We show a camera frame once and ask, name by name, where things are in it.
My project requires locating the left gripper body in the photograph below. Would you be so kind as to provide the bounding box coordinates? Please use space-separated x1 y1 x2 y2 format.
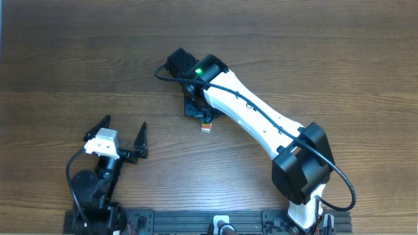
116 148 140 165

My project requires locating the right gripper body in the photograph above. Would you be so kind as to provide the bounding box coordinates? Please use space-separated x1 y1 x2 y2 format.
184 93 217 118

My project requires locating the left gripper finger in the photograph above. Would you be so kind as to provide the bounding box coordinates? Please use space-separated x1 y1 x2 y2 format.
133 121 150 159
83 114 112 142

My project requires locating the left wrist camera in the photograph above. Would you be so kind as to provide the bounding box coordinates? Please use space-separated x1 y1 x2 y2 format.
84 127 120 160

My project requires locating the mounting rail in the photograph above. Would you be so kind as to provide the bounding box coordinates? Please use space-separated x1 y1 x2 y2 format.
63 208 353 235

